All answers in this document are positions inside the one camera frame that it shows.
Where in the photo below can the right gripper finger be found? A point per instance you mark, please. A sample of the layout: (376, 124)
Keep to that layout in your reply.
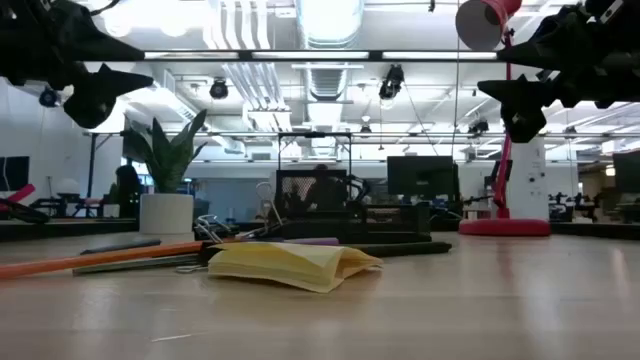
(565, 45)
(525, 107)

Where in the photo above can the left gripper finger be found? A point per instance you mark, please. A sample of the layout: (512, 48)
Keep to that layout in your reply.
(95, 97)
(75, 40)

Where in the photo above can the black pen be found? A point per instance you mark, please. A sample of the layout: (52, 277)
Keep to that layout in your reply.
(120, 246)
(400, 248)

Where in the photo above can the orange pencil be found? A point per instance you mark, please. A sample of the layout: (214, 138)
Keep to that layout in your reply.
(100, 258)

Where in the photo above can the yellow sticky note pad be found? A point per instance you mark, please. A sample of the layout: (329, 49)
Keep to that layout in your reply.
(290, 265)

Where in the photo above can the black mesh desk organizer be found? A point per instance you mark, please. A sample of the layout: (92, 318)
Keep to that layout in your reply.
(390, 225)

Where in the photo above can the white globe lamp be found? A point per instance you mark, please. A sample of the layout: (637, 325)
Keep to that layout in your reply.
(67, 187)

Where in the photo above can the green snake plant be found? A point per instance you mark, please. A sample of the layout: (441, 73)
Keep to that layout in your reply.
(167, 160)

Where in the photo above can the person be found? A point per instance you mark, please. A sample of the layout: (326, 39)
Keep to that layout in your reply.
(127, 190)
(321, 168)

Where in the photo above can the black computer monitor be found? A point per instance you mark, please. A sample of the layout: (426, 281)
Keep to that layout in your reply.
(422, 177)
(627, 172)

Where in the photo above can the red desk lamp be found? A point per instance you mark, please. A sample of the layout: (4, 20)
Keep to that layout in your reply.
(505, 227)

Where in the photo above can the red background bar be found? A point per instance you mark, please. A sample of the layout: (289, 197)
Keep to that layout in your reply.
(20, 194)

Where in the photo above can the black ceiling spotlight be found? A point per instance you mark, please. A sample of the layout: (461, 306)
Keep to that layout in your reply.
(218, 89)
(391, 82)

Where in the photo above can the white round plant pot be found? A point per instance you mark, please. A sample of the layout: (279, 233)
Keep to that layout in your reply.
(166, 214)

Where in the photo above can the black overhead light bar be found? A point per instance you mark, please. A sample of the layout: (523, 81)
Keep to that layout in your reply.
(310, 55)

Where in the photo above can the black wall screen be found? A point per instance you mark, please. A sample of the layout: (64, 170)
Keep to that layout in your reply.
(14, 173)

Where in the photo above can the black aluminium table frame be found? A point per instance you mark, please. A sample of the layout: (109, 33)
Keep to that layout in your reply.
(75, 227)

